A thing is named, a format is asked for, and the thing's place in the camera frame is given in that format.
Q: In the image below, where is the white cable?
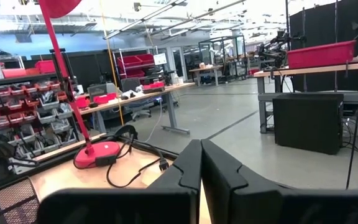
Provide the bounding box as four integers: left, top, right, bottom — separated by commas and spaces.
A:
143, 98, 165, 143

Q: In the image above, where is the red tray on black box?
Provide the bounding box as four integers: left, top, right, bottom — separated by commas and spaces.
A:
142, 81, 167, 95

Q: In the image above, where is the black lamp power cord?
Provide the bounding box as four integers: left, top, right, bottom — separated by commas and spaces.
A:
72, 136, 170, 189

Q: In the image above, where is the black computer tower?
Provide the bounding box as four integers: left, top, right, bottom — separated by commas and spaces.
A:
272, 93, 345, 156

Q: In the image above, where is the yellow hanging cable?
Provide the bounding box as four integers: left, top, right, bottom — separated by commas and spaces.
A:
99, 0, 126, 126

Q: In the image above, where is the tall red storage bin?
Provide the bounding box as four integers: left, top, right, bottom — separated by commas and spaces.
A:
35, 60, 57, 75

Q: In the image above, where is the black mesh desk organizer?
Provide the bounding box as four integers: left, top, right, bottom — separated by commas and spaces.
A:
0, 176, 41, 224

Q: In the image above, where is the black framed glass enclosure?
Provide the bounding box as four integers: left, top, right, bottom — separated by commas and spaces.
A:
198, 34, 247, 79

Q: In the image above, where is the black curtain partition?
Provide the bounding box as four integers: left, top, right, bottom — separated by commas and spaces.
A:
289, 0, 358, 93

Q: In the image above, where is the red desk lamp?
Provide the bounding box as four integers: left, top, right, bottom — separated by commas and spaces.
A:
37, 0, 122, 170

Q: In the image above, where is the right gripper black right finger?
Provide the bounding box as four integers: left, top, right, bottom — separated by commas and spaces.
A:
200, 139, 358, 224

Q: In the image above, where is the wire rack with red bins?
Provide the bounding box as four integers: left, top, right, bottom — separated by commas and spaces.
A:
112, 45, 159, 80

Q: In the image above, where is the black shelf with parts bins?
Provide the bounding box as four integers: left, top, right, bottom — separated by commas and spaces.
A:
0, 73, 82, 175

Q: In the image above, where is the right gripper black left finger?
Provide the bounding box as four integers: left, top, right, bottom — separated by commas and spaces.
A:
37, 139, 203, 224

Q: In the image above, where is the small wooden table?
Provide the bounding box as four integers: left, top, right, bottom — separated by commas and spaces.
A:
188, 63, 224, 88

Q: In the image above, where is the wooden-top grey workbench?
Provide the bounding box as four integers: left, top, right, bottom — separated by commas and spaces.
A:
78, 81, 196, 136

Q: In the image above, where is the grey office chair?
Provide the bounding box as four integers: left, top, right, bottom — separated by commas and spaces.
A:
119, 77, 155, 122

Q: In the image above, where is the wooden-top bench with grey legs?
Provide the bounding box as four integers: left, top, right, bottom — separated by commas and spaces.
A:
253, 60, 358, 134

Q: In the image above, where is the white sign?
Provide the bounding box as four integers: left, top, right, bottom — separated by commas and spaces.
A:
153, 52, 168, 66

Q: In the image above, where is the flat red storage bin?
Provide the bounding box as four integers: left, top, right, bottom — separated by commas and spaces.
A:
1, 68, 27, 79

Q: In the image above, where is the large red bin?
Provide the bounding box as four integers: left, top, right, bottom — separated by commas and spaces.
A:
287, 39, 357, 70

